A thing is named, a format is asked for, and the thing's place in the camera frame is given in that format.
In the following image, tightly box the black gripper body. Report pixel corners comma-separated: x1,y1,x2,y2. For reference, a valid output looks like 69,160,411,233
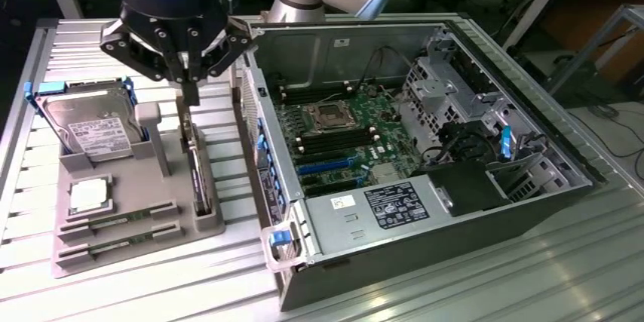
111,0,229,69

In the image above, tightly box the black RAM slot bank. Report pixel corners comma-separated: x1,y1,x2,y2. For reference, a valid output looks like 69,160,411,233
277,80,353,105
295,127,380,155

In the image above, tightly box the green RAM stick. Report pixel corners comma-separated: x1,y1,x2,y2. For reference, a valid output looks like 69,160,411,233
85,210,155,229
85,232,155,253

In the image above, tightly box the hard disk drive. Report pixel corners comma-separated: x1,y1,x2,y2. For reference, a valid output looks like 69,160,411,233
21,76,151,146

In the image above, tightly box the silver hard disk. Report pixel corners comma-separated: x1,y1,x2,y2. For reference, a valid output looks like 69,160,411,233
41,89,137,161

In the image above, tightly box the CPU socket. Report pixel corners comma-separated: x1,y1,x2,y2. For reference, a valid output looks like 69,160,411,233
300,100,359,135

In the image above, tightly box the green motherboard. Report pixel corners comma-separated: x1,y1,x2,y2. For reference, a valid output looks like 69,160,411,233
273,86,428,199

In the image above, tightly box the black graphics card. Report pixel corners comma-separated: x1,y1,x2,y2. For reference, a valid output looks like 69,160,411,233
179,110,215,218

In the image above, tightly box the blue expansion slot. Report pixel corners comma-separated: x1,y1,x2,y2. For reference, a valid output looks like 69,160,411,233
295,156,355,176

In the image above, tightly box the silver CPU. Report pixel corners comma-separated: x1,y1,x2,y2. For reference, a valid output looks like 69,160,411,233
68,179,111,213

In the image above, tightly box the black expansion slot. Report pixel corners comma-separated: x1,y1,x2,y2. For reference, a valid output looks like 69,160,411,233
301,174,371,195

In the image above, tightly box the metal disk bay cage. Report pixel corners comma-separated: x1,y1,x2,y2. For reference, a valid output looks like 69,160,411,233
400,27,589,204

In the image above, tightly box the silver chipset heatsink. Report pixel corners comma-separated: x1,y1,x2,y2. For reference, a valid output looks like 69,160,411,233
371,164,404,184

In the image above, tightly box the grey parts rack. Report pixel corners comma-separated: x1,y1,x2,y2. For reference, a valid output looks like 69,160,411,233
48,91,228,280

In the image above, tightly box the blue case latch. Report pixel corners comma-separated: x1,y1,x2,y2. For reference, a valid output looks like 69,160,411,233
269,228,293,248

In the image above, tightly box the grey power supply unit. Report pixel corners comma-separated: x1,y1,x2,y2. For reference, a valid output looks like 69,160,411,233
301,177,457,256

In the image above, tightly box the black fan shroud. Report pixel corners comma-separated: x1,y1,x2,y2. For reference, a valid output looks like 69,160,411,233
425,158,511,218

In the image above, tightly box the blue disk bay clip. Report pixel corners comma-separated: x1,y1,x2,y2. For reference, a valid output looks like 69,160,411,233
500,124,515,161

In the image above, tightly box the black open PC case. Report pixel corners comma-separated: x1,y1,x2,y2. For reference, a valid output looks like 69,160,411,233
236,20,608,312

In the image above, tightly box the black wire in case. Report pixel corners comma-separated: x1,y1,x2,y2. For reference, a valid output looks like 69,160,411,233
355,45,419,91

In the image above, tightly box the grey metal frame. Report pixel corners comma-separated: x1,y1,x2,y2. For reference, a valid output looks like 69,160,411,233
545,3,644,103

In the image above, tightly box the black cable on floor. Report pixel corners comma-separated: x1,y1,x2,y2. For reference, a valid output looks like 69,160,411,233
565,101,644,159

